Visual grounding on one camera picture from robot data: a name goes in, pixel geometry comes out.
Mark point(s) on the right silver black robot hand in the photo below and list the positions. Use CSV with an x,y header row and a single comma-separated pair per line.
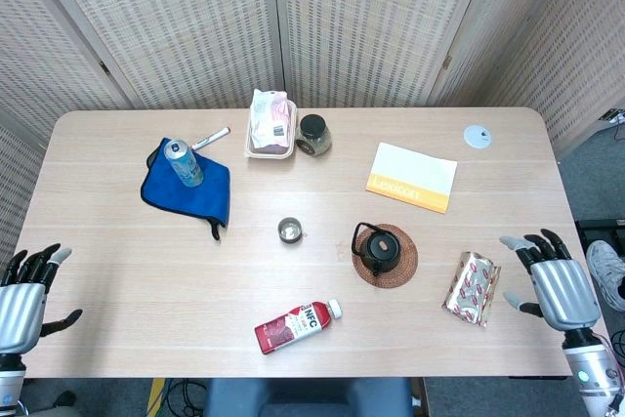
x,y
566,295

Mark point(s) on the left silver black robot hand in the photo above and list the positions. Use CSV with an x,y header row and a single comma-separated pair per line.
x,y
19,304

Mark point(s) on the black teapot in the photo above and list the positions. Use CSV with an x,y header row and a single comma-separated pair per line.
x,y
383,251

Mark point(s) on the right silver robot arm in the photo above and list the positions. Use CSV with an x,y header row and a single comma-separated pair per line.
x,y
588,373

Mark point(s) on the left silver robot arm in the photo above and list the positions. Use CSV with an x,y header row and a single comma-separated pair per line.
x,y
10,383

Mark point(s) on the small dark tea cup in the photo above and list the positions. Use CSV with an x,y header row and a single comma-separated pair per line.
x,y
290,231

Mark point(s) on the grey sneaker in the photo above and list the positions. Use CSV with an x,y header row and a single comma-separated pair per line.
x,y
605,270

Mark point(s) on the gold red-patterned snack bag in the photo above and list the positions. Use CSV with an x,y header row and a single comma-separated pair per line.
x,y
471,290

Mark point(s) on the round woven rattan coaster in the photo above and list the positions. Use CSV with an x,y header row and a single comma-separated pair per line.
x,y
406,270

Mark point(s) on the white yellow Lexicon book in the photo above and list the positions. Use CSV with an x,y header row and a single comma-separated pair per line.
x,y
415,170

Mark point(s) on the light blue drink can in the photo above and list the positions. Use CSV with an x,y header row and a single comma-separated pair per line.
x,y
184,165

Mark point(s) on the blue microfibre cloth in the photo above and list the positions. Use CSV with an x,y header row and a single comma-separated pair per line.
x,y
205,187

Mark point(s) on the white marker pen red cap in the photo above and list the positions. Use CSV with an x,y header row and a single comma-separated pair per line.
x,y
210,138

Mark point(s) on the red NFC juice bottle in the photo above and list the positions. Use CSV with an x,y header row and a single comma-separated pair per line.
x,y
293,326

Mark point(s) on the dark blue seat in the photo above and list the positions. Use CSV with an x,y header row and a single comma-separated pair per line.
x,y
307,397

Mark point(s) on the beige plastic food tray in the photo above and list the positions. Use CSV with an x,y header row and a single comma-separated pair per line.
x,y
254,154

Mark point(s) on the glass jar black lid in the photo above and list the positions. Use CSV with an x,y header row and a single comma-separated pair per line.
x,y
313,136

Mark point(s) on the pink white snack packet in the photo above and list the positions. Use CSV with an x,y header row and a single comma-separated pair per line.
x,y
267,119

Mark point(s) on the woven folding screen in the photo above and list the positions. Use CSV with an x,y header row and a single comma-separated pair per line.
x,y
195,21

